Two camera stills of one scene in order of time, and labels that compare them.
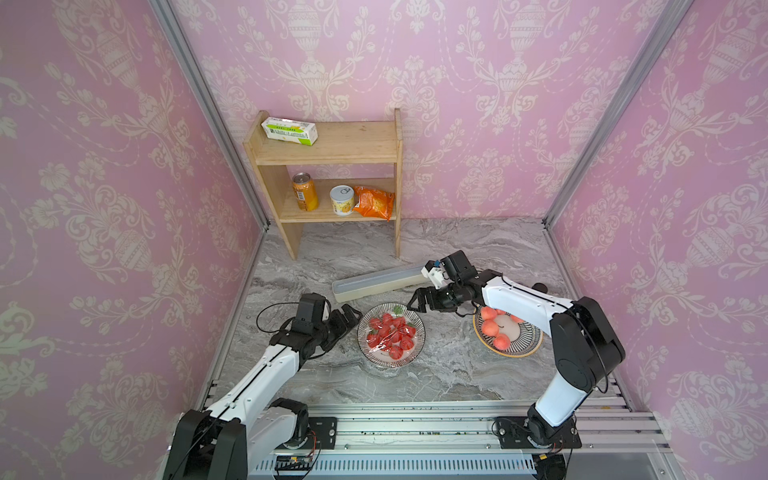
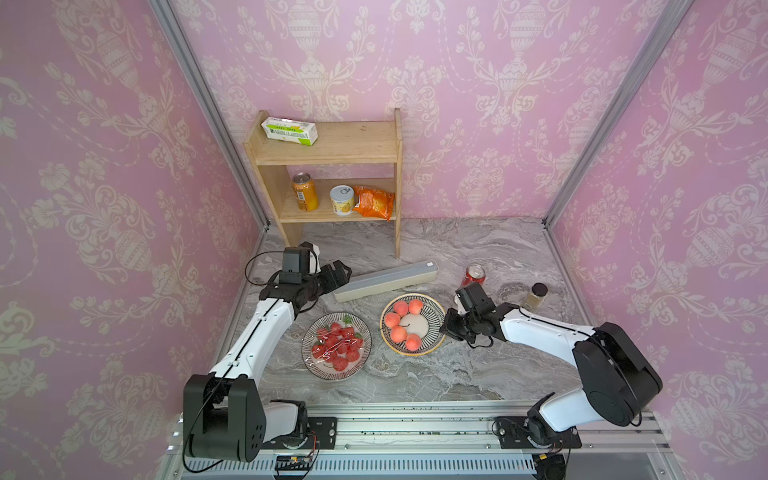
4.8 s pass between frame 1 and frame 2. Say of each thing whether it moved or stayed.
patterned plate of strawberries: moved
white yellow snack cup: stayed
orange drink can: stayed
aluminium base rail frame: stayed
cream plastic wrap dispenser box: stayed
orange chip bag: stayed
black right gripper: moved
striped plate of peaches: moved
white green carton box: stayed
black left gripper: moved
